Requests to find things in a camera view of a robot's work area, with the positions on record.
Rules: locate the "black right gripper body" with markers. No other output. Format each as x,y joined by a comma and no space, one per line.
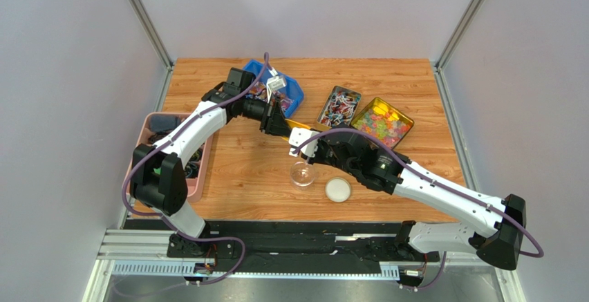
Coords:
322,148

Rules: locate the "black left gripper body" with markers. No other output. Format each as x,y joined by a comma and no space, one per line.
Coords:
269,115

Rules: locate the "yellow plastic scoop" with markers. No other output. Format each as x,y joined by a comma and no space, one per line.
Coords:
294,126

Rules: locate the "blue plastic candy bin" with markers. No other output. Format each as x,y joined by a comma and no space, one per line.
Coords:
291,96

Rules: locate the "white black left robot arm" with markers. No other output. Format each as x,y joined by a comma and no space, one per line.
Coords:
157,177

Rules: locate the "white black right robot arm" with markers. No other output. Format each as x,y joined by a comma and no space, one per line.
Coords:
488,226

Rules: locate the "white jar lid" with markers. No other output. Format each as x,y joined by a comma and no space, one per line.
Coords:
338,190

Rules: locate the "clear glass jar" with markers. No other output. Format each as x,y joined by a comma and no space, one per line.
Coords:
302,174

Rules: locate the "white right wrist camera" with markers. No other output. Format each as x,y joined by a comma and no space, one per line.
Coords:
308,149

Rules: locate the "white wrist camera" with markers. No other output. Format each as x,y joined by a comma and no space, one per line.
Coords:
308,149
276,83

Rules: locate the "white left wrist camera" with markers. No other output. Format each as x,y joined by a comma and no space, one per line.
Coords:
276,83

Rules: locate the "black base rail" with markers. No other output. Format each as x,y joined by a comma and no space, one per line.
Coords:
302,247

